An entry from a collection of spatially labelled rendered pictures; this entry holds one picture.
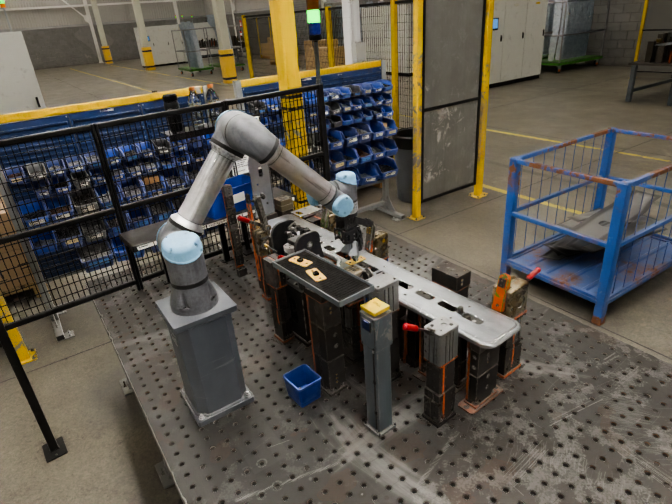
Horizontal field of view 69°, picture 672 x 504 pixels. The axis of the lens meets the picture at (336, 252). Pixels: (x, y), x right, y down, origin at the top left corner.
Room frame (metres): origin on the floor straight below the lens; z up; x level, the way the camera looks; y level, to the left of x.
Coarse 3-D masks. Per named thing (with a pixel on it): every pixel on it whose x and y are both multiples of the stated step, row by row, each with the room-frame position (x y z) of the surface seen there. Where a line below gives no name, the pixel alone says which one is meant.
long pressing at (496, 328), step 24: (288, 216) 2.31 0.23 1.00; (336, 240) 1.97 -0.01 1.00; (336, 264) 1.74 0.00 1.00; (384, 264) 1.71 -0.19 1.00; (432, 288) 1.49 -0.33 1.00; (432, 312) 1.34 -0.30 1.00; (456, 312) 1.33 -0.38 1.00; (480, 312) 1.32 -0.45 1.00; (480, 336) 1.19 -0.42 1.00; (504, 336) 1.19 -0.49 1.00
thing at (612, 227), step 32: (608, 128) 3.77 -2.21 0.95; (512, 160) 3.17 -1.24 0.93; (608, 160) 3.73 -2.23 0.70; (512, 192) 3.15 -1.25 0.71; (640, 192) 3.39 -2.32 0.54; (512, 224) 3.16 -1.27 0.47; (544, 224) 2.92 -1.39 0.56; (576, 224) 3.18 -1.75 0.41; (608, 224) 3.31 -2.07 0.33; (512, 256) 3.21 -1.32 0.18; (544, 256) 3.12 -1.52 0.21; (576, 256) 3.15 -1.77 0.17; (608, 256) 2.53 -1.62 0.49; (640, 256) 3.07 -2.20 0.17; (576, 288) 2.68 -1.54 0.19; (608, 288) 2.52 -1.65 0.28
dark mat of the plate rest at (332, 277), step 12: (288, 264) 1.46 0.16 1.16; (312, 264) 1.45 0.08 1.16; (324, 264) 1.44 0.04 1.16; (300, 276) 1.37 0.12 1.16; (336, 276) 1.35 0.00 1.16; (348, 276) 1.34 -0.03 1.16; (324, 288) 1.28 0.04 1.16; (336, 288) 1.28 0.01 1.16; (348, 288) 1.27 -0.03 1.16; (360, 288) 1.26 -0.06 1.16
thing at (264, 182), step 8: (248, 160) 2.32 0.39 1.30; (248, 168) 2.32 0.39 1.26; (256, 168) 2.35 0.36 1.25; (264, 168) 2.37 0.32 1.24; (256, 176) 2.34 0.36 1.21; (264, 176) 2.37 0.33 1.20; (256, 184) 2.34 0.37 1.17; (264, 184) 2.37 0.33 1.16; (256, 192) 2.33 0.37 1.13; (264, 192) 2.36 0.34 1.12; (272, 192) 2.39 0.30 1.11; (264, 200) 2.36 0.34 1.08; (272, 200) 2.38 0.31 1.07; (264, 208) 2.35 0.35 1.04; (272, 208) 2.38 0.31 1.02; (256, 216) 2.32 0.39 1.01
